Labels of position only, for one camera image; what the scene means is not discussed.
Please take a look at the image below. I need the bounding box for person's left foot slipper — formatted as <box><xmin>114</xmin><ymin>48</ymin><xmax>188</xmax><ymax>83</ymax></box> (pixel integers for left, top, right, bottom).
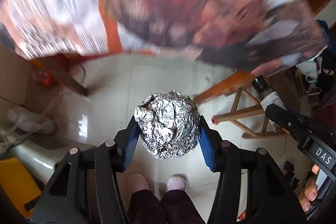
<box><xmin>127</xmin><ymin>173</ymin><xmax>150</xmax><ymax>194</ymax></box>

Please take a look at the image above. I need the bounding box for light blue bag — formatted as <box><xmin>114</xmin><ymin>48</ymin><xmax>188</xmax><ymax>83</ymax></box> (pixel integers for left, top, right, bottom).
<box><xmin>296</xmin><ymin>57</ymin><xmax>322</xmax><ymax>88</ymax></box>

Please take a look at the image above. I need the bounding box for person's foot slipper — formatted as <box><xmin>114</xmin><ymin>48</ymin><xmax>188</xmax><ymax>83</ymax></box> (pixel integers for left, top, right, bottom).
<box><xmin>166</xmin><ymin>174</ymin><xmax>186</xmax><ymax>192</ymax></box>
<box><xmin>127</xmin><ymin>173</ymin><xmax>150</xmax><ymax>194</ymax></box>

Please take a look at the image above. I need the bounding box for yellow object on floor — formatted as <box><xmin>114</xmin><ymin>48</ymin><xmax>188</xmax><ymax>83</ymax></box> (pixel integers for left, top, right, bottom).
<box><xmin>1</xmin><ymin>157</ymin><xmax>42</xmax><ymax>217</ymax></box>

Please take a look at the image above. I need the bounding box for aluminium foil ball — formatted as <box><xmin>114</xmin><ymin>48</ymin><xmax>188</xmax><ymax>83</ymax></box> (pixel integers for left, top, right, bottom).
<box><xmin>134</xmin><ymin>90</ymin><xmax>201</xmax><ymax>160</ymax></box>

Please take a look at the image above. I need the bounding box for person's right hand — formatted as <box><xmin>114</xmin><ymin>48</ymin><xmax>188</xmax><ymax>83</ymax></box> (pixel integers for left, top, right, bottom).
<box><xmin>298</xmin><ymin>164</ymin><xmax>319</xmax><ymax>212</ymax></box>

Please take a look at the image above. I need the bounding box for white power strip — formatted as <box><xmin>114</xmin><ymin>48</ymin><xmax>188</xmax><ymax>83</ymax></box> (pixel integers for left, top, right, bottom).
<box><xmin>7</xmin><ymin>107</ymin><xmax>57</xmax><ymax>135</ymax></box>

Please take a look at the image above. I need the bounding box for person's right foot slipper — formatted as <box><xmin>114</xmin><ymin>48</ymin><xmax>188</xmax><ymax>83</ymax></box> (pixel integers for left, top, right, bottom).
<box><xmin>166</xmin><ymin>174</ymin><xmax>186</xmax><ymax>192</ymax></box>

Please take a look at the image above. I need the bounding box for clothes pile on rack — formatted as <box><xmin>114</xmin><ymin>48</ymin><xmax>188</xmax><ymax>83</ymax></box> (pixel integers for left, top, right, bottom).
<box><xmin>313</xmin><ymin>19</ymin><xmax>335</xmax><ymax>110</ymax></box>

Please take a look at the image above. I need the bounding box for printed newspaper tablecloth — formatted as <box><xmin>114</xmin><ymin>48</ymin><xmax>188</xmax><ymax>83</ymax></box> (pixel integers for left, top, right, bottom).
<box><xmin>1</xmin><ymin>0</ymin><xmax>326</xmax><ymax>76</ymax></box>

